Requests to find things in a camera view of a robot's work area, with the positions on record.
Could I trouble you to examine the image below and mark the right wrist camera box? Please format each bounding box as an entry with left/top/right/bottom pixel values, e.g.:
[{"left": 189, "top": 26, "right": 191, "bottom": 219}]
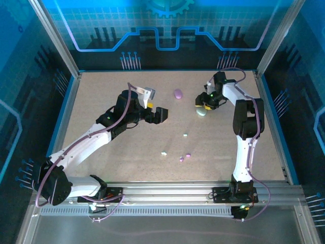
[{"left": 206, "top": 79, "right": 217, "bottom": 95}]

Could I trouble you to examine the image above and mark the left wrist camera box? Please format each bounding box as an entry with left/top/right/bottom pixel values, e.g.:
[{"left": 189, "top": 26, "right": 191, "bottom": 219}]
[{"left": 132, "top": 85, "right": 156, "bottom": 109}]

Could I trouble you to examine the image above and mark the aluminium side rail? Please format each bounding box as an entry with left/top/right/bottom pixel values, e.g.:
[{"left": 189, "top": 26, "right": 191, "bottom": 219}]
[
  {"left": 253, "top": 71, "right": 297, "bottom": 185},
  {"left": 42, "top": 72, "right": 82, "bottom": 184}
]

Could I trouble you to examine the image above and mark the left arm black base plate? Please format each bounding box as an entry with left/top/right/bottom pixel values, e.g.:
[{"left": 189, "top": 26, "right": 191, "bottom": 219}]
[{"left": 77, "top": 187, "right": 125, "bottom": 204}]

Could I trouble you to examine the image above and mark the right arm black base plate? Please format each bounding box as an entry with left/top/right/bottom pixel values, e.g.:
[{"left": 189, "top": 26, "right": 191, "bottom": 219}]
[{"left": 212, "top": 187, "right": 259, "bottom": 204}]

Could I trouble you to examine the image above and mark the black controller box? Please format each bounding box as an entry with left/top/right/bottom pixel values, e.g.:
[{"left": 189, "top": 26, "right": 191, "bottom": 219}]
[{"left": 230, "top": 204, "right": 248, "bottom": 222}]

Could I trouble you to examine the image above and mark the grey metal shelf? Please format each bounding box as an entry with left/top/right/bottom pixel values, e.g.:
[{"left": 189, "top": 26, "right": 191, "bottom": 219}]
[{"left": 15, "top": 198, "right": 322, "bottom": 244}]

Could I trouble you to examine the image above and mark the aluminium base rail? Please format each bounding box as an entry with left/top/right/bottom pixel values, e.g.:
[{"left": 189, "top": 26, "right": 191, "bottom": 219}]
[{"left": 32, "top": 180, "right": 307, "bottom": 207}]

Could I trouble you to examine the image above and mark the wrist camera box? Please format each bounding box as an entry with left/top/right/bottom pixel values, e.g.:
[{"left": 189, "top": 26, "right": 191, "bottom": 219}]
[
  {"left": 132, "top": 85, "right": 156, "bottom": 109},
  {"left": 206, "top": 79, "right": 217, "bottom": 95}
]

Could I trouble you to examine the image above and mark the slotted grey cable duct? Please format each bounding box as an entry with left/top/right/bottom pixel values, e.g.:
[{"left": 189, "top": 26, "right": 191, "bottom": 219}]
[{"left": 39, "top": 205, "right": 244, "bottom": 217}]

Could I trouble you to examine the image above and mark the aluminium corner post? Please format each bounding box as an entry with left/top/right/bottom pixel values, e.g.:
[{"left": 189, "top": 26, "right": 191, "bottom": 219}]
[
  {"left": 256, "top": 0, "right": 305, "bottom": 77},
  {"left": 29, "top": 0, "right": 82, "bottom": 78}
]

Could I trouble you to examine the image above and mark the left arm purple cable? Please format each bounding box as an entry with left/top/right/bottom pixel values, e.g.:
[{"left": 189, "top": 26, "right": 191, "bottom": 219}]
[{"left": 35, "top": 82, "right": 125, "bottom": 224}]

